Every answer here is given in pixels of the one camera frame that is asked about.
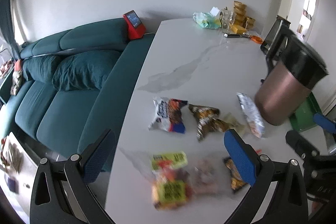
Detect Danisa butter cookies pack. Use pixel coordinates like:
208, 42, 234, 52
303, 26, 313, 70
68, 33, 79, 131
223, 157, 248, 194

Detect brown oat snack bag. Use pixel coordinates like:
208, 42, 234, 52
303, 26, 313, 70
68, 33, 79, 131
189, 104, 232, 142

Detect white Super Kontik snack pack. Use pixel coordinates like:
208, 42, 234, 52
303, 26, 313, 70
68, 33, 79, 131
149, 97, 188, 134

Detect clear bag of mixed snacks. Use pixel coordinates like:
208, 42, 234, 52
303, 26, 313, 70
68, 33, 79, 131
133, 151, 231, 210

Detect green tray box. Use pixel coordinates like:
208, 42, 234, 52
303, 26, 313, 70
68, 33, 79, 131
289, 93, 322, 132

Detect silver white snack bag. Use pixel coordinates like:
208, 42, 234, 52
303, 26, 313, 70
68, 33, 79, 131
236, 93, 265, 138

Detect copper kettle with black lid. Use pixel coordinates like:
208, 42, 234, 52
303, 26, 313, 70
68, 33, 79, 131
255, 27, 328, 126

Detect beige small snack packet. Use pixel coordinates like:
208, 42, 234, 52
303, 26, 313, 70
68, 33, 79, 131
223, 113, 245, 137

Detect smoked glass pitcher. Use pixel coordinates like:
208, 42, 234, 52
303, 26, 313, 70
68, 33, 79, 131
260, 15, 290, 55

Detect teal sofa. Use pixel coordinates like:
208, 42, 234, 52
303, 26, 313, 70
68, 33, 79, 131
1, 18, 155, 157

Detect teal cushion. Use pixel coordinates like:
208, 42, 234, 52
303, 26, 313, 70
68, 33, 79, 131
52, 50, 121, 92

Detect yellow flat box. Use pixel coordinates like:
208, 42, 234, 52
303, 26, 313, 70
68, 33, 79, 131
230, 24, 247, 35

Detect stack of golden boxes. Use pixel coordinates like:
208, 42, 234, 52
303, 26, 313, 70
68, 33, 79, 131
233, 1, 255, 30

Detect light green tissue pack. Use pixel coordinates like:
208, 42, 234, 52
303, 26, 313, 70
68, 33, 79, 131
193, 12, 221, 30

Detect red smart display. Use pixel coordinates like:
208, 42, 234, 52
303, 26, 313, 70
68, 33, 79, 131
123, 10, 146, 40

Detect orange handled scissors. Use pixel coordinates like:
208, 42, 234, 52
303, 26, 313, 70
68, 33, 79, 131
249, 35, 263, 44

